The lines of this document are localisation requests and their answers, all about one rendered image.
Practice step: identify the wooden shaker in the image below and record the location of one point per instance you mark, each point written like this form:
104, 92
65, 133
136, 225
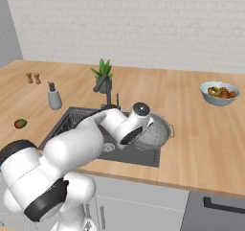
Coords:
37, 79
29, 78

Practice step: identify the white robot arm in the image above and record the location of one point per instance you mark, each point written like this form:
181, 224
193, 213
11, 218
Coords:
70, 145

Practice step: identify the red fruit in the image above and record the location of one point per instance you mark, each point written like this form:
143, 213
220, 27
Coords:
224, 92

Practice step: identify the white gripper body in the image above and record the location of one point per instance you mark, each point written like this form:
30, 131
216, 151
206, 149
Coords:
150, 121

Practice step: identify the orange fruit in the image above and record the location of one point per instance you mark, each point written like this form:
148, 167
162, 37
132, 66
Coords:
232, 94

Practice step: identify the silver metal colander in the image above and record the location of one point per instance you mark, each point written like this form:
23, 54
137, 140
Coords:
156, 132

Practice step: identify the green potted plant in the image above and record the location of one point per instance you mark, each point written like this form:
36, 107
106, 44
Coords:
103, 70

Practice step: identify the pale blue fruit bowl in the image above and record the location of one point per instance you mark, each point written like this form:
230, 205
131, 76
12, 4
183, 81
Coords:
218, 101

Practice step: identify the dark grey sink faucet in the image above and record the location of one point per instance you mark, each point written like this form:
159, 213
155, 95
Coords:
108, 91

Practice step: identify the yellow green fruit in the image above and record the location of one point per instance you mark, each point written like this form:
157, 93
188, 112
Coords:
213, 91

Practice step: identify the grey soap dispenser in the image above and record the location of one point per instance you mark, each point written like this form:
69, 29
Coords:
54, 99

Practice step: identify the dark grey sink basin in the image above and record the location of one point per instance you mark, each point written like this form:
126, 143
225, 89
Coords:
134, 156

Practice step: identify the grey drawer front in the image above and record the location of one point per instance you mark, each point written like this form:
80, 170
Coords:
143, 190

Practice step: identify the grey dishwasher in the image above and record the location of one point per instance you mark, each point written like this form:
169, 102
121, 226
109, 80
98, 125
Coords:
217, 219

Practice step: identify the red green mango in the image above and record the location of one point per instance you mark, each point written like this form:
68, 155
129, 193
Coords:
20, 123

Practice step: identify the grey cupboard door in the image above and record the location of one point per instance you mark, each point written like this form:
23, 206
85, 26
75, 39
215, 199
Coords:
140, 217

